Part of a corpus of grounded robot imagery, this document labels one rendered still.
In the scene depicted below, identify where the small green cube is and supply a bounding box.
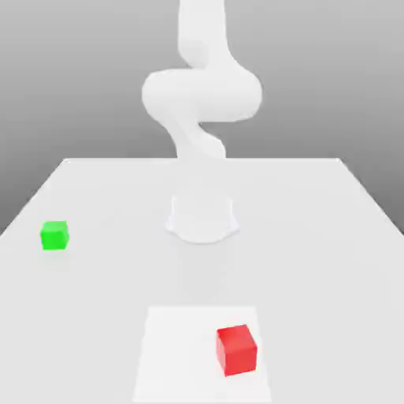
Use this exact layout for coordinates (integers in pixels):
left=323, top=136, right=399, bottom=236
left=39, top=220, right=70, bottom=251

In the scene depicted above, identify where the small red cube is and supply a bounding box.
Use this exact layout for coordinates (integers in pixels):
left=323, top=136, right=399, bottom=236
left=215, top=324, right=259, bottom=378

